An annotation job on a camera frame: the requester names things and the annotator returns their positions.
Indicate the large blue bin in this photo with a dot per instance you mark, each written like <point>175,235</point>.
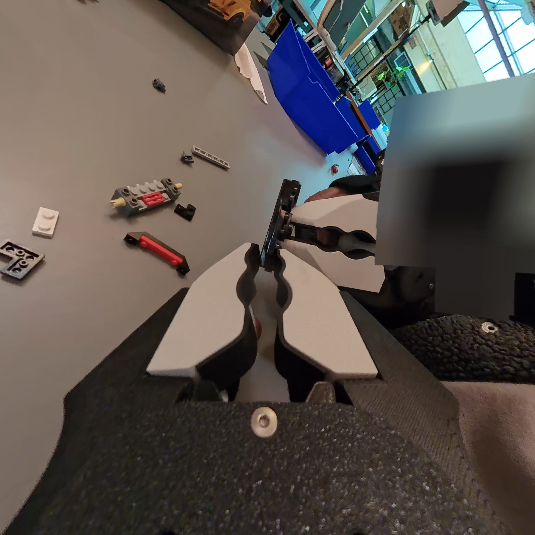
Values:
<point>309,96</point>

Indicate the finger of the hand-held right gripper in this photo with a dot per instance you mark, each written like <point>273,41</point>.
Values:
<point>355,271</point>
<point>334,211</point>

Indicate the red and black toy brick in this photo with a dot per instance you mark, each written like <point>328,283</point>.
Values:
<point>156,253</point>

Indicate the small black toy clip brick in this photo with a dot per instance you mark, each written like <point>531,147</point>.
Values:
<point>159,85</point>
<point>187,158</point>

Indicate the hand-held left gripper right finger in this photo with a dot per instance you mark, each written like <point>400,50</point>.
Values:
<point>326,330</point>

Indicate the toy car set box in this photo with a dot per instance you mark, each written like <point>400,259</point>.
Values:
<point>225,31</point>

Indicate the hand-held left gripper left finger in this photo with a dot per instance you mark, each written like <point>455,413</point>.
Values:
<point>200,326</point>

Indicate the white toy plate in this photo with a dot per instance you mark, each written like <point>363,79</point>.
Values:
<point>45,222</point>

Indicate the torn white paper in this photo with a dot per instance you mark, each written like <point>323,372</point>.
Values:
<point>250,71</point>

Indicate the grey long toy plate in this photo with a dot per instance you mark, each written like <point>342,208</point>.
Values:
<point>211,157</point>

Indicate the small black angled toy plate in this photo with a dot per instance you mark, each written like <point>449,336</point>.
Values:
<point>185,212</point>

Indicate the black toy car chassis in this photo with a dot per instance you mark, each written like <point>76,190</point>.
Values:
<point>281,217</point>

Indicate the grey axle toy brick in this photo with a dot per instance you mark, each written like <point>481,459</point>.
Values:
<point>133,196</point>

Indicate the person's right hand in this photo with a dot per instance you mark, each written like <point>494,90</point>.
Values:
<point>330,194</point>

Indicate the large window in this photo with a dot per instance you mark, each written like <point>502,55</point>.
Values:
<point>497,33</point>

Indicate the grey desk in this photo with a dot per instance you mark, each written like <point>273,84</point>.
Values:
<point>83,104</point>

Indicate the person's grey clothing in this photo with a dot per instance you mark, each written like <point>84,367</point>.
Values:
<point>501,439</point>

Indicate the large black corner toy plate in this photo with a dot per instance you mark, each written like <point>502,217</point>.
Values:
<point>21,261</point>

